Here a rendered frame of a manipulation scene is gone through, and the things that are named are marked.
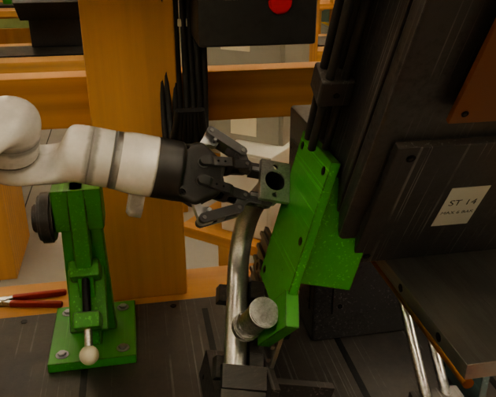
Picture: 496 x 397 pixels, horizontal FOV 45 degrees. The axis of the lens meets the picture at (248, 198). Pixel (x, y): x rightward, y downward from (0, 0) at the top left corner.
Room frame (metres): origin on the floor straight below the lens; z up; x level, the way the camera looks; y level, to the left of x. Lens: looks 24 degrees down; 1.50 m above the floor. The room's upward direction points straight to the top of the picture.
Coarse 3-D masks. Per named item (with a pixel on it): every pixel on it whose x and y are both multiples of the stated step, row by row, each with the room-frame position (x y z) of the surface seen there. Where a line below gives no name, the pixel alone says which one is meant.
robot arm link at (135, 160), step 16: (128, 144) 0.66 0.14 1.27; (144, 144) 0.67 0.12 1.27; (160, 144) 0.67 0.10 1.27; (128, 160) 0.65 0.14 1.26; (144, 160) 0.65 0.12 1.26; (112, 176) 0.64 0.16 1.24; (128, 176) 0.64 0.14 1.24; (144, 176) 0.65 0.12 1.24; (128, 192) 0.66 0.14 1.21; (144, 192) 0.66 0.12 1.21; (128, 208) 0.69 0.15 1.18
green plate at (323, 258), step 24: (312, 168) 0.65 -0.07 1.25; (336, 168) 0.60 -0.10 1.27; (312, 192) 0.63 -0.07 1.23; (336, 192) 0.62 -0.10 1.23; (288, 216) 0.67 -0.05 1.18; (312, 216) 0.60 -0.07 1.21; (336, 216) 0.62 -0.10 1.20; (288, 240) 0.65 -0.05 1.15; (312, 240) 0.60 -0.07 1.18; (336, 240) 0.62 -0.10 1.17; (264, 264) 0.70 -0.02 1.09; (288, 264) 0.62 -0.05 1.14; (312, 264) 0.61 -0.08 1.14; (336, 264) 0.62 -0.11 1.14; (288, 288) 0.60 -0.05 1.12
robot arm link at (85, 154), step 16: (80, 128) 0.66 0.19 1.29; (96, 128) 0.67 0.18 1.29; (48, 144) 0.70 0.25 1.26; (64, 144) 0.65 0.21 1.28; (80, 144) 0.64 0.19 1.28; (96, 144) 0.65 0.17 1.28; (112, 144) 0.66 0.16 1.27; (48, 160) 0.67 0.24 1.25; (64, 160) 0.64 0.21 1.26; (80, 160) 0.64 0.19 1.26; (96, 160) 0.64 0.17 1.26; (112, 160) 0.65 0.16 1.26; (0, 176) 0.63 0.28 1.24; (16, 176) 0.64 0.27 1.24; (32, 176) 0.65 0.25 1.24; (48, 176) 0.64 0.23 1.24; (64, 176) 0.64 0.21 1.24; (80, 176) 0.64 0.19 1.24; (96, 176) 0.64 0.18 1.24
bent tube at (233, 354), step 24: (264, 168) 0.70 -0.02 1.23; (288, 168) 0.72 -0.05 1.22; (264, 192) 0.68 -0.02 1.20; (288, 192) 0.69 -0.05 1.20; (240, 216) 0.75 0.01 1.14; (240, 240) 0.75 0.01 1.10; (240, 264) 0.73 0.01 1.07; (240, 288) 0.70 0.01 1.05; (240, 312) 0.67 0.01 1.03; (240, 360) 0.62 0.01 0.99
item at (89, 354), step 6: (84, 330) 0.71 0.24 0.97; (90, 330) 0.71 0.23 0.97; (84, 336) 0.70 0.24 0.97; (90, 336) 0.70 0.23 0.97; (84, 342) 0.70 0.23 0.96; (90, 342) 0.70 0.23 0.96; (84, 348) 0.69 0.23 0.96; (90, 348) 0.69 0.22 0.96; (96, 348) 0.69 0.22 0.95; (84, 354) 0.68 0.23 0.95; (90, 354) 0.68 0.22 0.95; (96, 354) 0.69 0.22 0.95; (84, 360) 0.68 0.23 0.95; (90, 360) 0.68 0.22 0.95; (96, 360) 0.68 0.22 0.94
